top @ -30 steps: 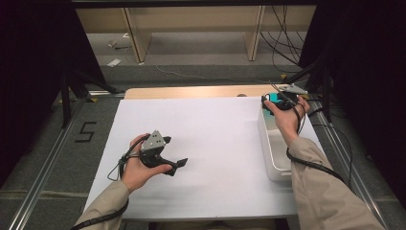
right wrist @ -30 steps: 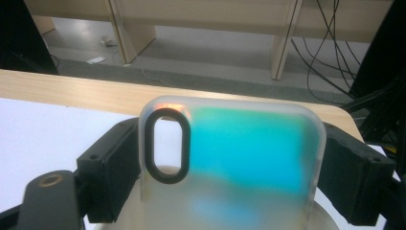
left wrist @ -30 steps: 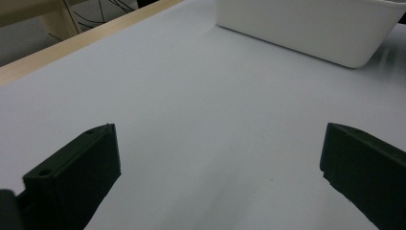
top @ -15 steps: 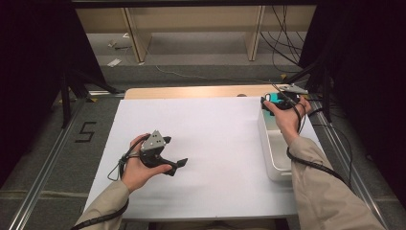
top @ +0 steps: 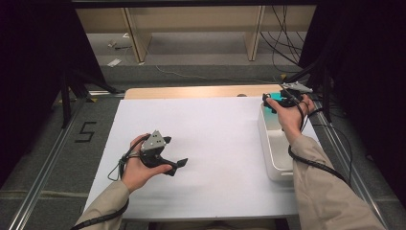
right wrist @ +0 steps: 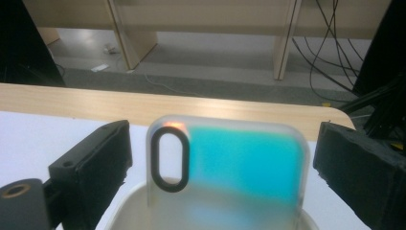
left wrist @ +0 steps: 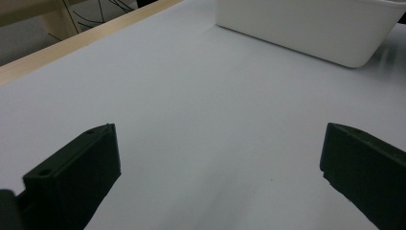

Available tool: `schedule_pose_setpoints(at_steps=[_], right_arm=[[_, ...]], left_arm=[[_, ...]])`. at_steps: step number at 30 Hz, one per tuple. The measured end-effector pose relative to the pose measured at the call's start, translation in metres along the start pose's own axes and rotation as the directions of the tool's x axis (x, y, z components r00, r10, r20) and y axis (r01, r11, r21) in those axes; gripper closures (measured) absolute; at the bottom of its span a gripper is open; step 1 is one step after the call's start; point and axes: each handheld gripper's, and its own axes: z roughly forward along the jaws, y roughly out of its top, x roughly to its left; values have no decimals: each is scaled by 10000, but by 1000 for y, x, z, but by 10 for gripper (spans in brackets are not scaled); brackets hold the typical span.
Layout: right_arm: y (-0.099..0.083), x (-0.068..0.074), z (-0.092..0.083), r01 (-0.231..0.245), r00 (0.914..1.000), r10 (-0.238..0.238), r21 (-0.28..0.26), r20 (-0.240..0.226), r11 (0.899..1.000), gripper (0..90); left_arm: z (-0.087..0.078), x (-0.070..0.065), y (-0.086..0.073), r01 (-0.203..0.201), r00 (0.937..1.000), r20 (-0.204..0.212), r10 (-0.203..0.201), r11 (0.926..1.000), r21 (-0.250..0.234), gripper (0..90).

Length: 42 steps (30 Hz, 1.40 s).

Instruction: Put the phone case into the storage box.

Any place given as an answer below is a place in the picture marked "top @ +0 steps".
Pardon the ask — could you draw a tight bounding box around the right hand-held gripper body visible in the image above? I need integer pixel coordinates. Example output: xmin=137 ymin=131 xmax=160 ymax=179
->
xmin=277 ymin=80 xmax=314 ymax=108

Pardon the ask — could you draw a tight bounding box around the black curtain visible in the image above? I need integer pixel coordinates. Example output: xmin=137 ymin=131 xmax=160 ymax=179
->
xmin=298 ymin=0 xmax=406 ymax=205
xmin=0 ymin=0 xmax=107 ymax=190

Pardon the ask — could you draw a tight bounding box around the thin white floor cable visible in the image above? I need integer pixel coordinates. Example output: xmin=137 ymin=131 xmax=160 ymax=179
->
xmin=155 ymin=65 xmax=288 ymax=85

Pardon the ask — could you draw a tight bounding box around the aluminium floor rail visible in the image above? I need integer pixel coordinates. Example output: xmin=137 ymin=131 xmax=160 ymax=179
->
xmin=305 ymin=93 xmax=390 ymax=230
xmin=8 ymin=90 xmax=126 ymax=230

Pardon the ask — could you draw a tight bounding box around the bundle of black cables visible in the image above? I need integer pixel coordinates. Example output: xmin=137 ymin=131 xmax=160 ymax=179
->
xmin=259 ymin=5 xmax=308 ymax=75

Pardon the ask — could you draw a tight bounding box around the black tape numeral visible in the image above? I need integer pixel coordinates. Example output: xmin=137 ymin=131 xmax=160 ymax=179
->
xmin=75 ymin=121 xmax=98 ymax=144

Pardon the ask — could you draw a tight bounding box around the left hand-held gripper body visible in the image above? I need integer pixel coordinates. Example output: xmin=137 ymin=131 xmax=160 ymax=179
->
xmin=138 ymin=129 xmax=170 ymax=170

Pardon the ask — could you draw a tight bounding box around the black metal stand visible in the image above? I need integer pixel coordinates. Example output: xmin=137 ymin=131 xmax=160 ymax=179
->
xmin=59 ymin=68 xmax=120 ymax=129
xmin=282 ymin=60 xmax=333 ymax=125

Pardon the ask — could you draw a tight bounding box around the person's left hand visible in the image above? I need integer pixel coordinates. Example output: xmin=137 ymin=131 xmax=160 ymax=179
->
xmin=121 ymin=133 xmax=173 ymax=195

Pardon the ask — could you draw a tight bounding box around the wooden table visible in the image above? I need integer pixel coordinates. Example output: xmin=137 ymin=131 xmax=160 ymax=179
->
xmin=124 ymin=83 xmax=296 ymax=101

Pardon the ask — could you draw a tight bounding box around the white paper scrap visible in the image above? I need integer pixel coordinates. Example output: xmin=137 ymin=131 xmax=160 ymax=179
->
xmin=106 ymin=57 xmax=123 ymax=68

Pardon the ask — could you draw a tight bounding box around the person's right hand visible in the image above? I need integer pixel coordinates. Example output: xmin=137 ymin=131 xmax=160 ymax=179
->
xmin=265 ymin=93 xmax=316 ymax=145

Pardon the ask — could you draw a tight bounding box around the white board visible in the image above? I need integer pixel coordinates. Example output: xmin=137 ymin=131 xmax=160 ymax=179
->
xmin=83 ymin=95 xmax=321 ymax=220

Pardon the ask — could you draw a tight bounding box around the white plastic bin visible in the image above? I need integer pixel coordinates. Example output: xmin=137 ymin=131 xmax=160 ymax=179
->
xmin=258 ymin=101 xmax=302 ymax=183

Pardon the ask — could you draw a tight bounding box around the right hand-held gripper cable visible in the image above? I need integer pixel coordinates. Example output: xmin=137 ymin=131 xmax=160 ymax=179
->
xmin=286 ymin=89 xmax=350 ymax=187

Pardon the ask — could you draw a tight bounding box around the wooden shelf unit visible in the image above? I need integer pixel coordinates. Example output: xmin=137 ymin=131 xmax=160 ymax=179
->
xmin=76 ymin=5 xmax=317 ymax=63

